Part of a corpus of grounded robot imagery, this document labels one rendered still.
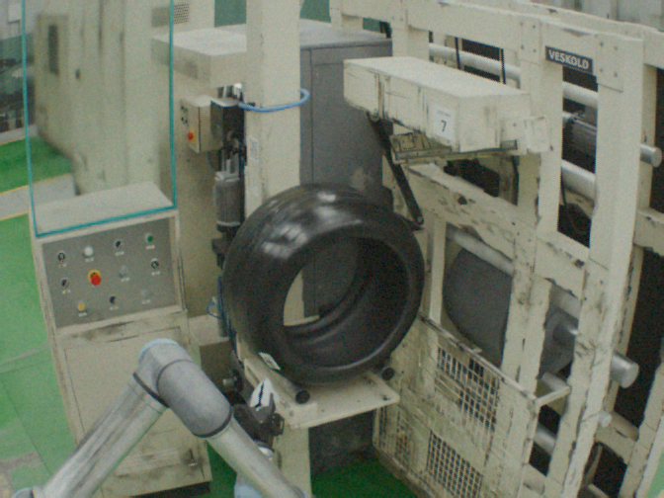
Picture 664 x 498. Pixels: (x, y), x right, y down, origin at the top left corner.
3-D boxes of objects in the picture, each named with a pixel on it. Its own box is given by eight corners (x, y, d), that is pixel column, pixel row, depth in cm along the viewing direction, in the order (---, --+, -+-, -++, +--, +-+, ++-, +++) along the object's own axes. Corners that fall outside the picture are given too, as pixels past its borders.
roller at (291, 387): (250, 353, 257) (249, 341, 255) (263, 350, 259) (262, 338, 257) (296, 405, 228) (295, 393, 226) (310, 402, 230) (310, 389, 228)
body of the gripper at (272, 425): (264, 417, 218) (257, 455, 212) (245, 405, 212) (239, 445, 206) (287, 416, 214) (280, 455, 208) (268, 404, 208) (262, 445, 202)
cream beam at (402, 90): (341, 105, 242) (341, 59, 237) (411, 98, 253) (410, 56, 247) (458, 153, 192) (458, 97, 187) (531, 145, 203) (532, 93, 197)
